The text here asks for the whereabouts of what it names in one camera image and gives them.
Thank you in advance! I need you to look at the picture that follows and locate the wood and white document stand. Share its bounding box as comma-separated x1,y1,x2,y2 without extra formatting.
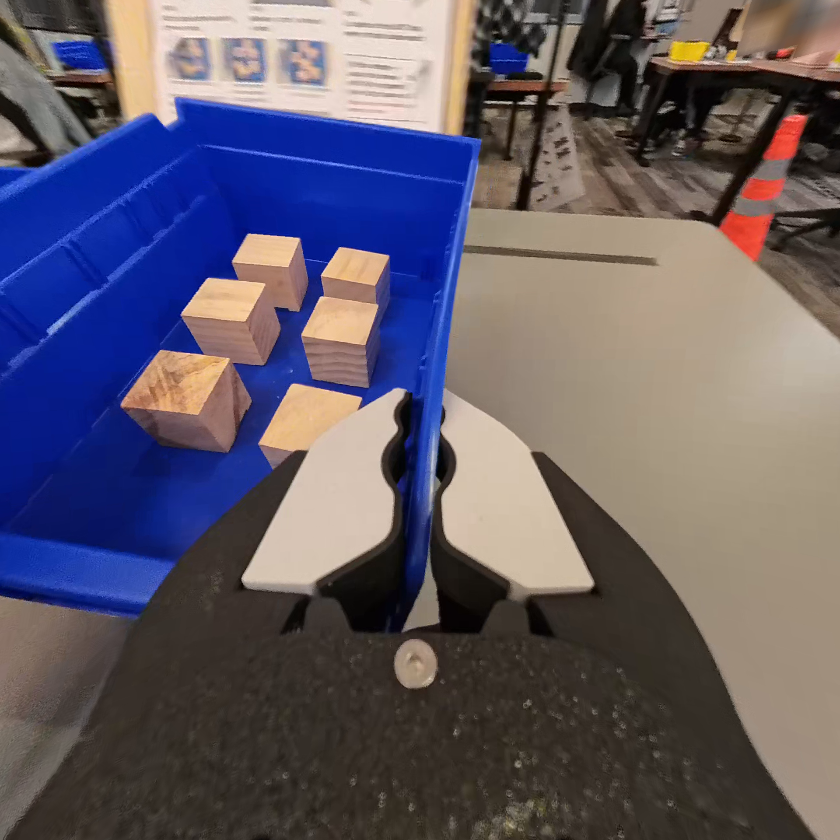
105,0,476,135

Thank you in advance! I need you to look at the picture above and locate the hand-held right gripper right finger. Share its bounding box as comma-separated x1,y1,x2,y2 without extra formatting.
430,390,596,634

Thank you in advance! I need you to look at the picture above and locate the cluster of taped wooden cubes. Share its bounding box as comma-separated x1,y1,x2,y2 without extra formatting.
120,233,392,470

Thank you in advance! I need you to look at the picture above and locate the dark brown work table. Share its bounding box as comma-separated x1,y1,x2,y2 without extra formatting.
646,56,840,224

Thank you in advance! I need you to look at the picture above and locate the printed instruction sheet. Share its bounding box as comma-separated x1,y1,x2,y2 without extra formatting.
147,0,457,132

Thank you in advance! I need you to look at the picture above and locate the orange traffic cone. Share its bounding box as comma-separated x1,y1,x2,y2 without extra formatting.
718,115,809,262

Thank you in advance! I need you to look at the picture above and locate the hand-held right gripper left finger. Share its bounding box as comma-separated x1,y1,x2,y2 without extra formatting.
241,387,411,634

